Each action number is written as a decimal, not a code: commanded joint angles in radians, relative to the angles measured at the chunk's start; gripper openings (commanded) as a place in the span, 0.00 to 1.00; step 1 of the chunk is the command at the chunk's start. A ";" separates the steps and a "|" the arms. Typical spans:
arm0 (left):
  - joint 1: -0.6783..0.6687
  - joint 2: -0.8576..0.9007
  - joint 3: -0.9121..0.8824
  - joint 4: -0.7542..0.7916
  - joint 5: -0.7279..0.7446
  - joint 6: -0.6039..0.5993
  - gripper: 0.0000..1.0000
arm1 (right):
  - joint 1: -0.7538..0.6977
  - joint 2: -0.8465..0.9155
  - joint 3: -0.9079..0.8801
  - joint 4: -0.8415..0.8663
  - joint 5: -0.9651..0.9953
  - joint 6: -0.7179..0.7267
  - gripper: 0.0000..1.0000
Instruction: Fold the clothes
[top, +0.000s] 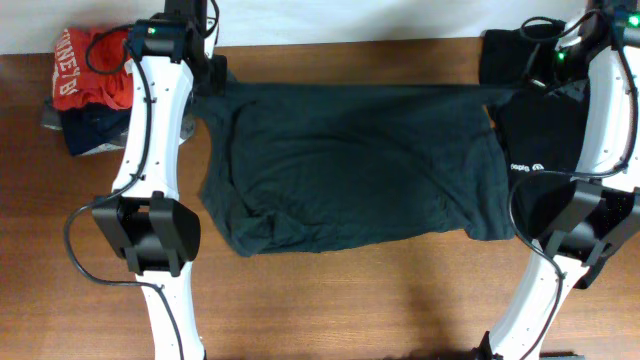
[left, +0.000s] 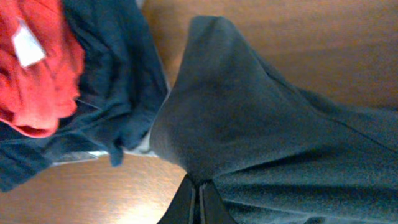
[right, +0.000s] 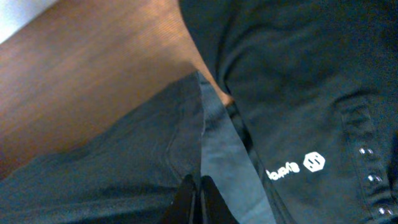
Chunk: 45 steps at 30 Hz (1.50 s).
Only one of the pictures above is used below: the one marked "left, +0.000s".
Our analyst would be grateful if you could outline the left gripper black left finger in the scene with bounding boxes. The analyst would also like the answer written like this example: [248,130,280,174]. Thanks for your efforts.
[158,175,196,224]

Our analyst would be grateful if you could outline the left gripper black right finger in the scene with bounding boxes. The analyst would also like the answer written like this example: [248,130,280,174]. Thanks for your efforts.
[199,182,237,224]

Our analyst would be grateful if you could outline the dark green t-shirt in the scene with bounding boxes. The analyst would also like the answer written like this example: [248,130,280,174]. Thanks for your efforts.
[150,16,397,223]

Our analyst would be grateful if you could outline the grey garment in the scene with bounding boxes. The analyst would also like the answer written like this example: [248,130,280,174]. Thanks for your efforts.
[52,131,157,166]

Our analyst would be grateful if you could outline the navy blue garment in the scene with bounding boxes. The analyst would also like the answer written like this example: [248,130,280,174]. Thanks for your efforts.
[1,0,169,192]

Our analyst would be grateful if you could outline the red t-shirt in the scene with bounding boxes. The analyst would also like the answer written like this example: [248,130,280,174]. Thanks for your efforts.
[1,0,85,138]

